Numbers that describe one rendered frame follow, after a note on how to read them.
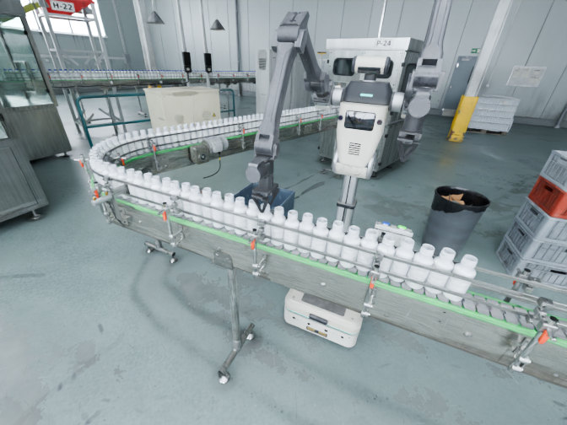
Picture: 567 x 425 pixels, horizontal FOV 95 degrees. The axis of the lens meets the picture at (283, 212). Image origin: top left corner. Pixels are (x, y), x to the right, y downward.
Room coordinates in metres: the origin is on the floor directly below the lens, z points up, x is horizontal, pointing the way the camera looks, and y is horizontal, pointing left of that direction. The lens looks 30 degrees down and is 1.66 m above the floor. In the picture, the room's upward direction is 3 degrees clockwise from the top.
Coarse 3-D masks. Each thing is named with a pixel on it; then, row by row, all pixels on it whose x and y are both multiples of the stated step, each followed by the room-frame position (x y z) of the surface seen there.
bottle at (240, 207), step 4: (240, 196) 0.97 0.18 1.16; (236, 200) 0.94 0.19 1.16; (240, 200) 0.97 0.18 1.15; (244, 200) 0.95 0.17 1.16; (236, 204) 0.94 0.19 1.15; (240, 204) 0.94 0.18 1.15; (244, 204) 0.95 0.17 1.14; (236, 208) 0.94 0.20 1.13; (240, 208) 0.93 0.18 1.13; (244, 208) 0.94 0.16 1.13; (240, 212) 0.93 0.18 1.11; (244, 212) 0.93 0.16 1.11; (236, 216) 0.93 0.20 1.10; (236, 220) 0.93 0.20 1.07; (240, 220) 0.93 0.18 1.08; (244, 220) 0.93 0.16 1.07; (236, 224) 0.93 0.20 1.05; (240, 224) 0.93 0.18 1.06; (244, 224) 0.93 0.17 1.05; (244, 228) 0.93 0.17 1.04; (236, 232) 0.93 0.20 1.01; (240, 232) 0.93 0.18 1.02; (244, 232) 0.93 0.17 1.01
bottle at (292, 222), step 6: (294, 210) 0.88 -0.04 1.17; (288, 216) 0.86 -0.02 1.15; (294, 216) 0.85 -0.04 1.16; (288, 222) 0.85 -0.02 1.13; (294, 222) 0.85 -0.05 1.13; (294, 228) 0.84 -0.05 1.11; (288, 234) 0.84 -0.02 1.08; (294, 234) 0.84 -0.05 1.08; (288, 240) 0.84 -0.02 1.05; (294, 240) 0.84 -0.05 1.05; (288, 246) 0.84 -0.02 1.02
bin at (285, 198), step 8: (256, 184) 1.61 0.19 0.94; (240, 192) 1.48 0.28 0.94; (248, 192) 1.56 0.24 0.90; (280, 192) 1.54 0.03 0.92; (288, 192) 1.52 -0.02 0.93; (248, 200) 1.56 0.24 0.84; (280, 200) 1.54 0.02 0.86; (288, 200) 1.41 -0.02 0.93; (272, 208) 1.56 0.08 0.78; (288, 208) 1.41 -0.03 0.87
